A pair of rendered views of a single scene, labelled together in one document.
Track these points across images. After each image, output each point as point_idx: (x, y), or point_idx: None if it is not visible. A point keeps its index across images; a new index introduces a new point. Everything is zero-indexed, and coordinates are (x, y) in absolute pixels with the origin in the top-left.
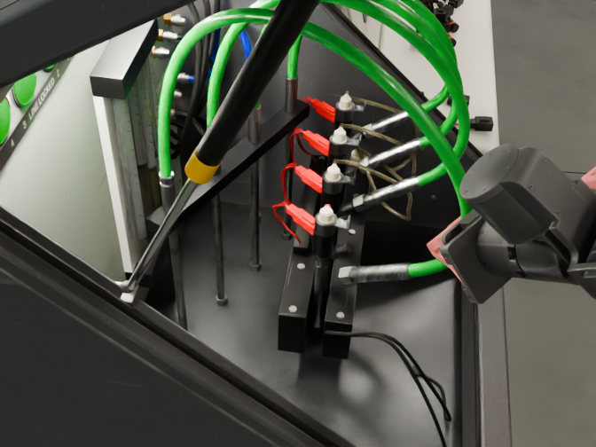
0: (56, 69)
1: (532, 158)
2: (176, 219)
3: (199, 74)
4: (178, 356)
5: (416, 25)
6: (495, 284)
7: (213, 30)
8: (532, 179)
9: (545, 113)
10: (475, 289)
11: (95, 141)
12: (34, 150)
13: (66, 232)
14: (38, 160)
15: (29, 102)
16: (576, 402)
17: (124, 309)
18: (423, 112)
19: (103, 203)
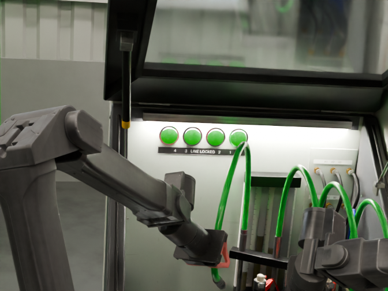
0: (218, 149)
1: (177, 172)
2: (125, 144)
3: None
4: (112, 200)
5: (347, 217)
6: (183, 255)
7: (246, 152)
8: (169, 176)
9: None
10: (176, 250)
11: (236, 200)
12: (187, 164)
13: (192, 213)
14: (188, 170)
15: (191, 145)
16: None
17: None
18: (226, 184)
19: (229, 232)
